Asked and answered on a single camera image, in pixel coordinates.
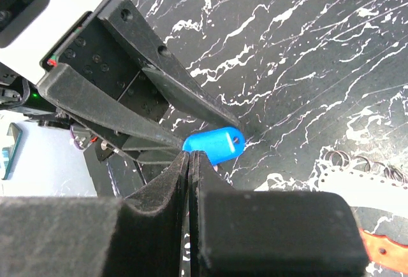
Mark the white and red keyring holder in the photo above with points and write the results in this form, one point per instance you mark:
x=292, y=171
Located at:
x=376, y=191

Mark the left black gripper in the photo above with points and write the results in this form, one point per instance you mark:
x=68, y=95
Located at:
x=107, y=74

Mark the blue key tag with key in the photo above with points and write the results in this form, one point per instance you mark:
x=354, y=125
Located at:
x=220, y=145

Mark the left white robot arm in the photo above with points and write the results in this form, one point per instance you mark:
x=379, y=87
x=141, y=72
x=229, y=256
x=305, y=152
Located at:
x=31, y=28

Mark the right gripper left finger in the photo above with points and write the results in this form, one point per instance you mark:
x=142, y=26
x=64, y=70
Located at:
x=97, y=236

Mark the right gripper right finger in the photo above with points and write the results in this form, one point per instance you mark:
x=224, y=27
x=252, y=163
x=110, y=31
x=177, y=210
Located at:
x=247, y=233

